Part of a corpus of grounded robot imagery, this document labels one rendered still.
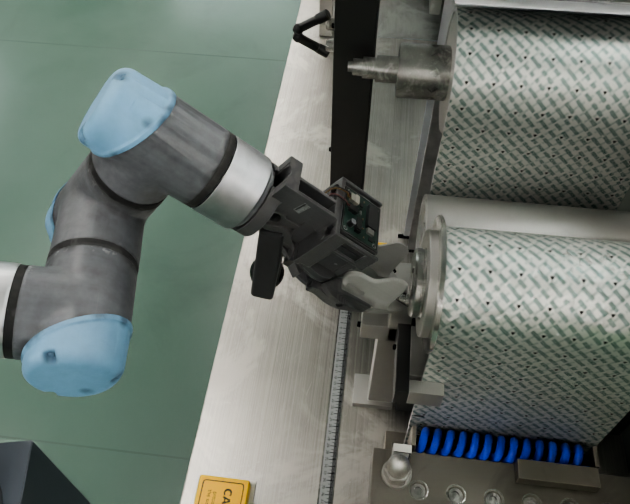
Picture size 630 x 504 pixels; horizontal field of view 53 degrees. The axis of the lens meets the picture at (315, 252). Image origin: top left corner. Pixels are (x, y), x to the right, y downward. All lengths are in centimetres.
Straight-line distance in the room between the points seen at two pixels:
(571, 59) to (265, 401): 63
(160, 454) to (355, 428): 107
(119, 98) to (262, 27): 284
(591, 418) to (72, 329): 59
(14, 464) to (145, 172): 61
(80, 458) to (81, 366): 154
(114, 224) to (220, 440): 50
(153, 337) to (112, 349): 165
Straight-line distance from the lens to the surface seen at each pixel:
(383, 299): 65
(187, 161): 53
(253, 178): 55
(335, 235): 56
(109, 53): 331
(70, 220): 57
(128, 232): 57
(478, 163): 80
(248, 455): 97
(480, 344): 67
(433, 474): 83
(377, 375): 91
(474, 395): 77
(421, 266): 65
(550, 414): 82
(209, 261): 229
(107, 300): 52
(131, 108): 52
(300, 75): 152
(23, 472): 104
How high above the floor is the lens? 181
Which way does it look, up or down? 52 degrees down
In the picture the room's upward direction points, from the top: straight up
